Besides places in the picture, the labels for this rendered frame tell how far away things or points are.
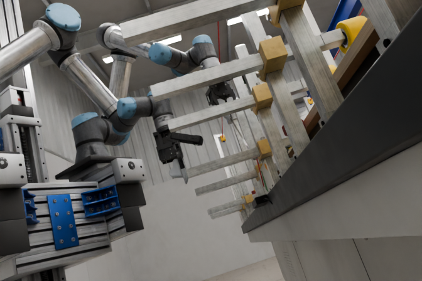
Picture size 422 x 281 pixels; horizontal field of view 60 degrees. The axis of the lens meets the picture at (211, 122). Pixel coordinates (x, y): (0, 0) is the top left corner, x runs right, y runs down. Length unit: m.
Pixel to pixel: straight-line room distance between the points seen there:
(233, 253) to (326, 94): 8.39
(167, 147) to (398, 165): 0.92
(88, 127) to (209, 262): 7.56
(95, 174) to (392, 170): 1.19
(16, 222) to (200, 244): 7.93
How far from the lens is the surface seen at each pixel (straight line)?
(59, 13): 1.41
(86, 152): 1.57
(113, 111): 1.43
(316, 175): 0.69
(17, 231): 1.16
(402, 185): 0.52
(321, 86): 0.62
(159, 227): 9.11
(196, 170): 1.29
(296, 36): 0.66
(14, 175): 1.16
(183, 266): 9.03
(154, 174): 9.28
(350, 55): 0.91
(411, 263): 1.12
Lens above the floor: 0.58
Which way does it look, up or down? 18 degrees up
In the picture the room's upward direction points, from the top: 18 degrees counter-clockwise
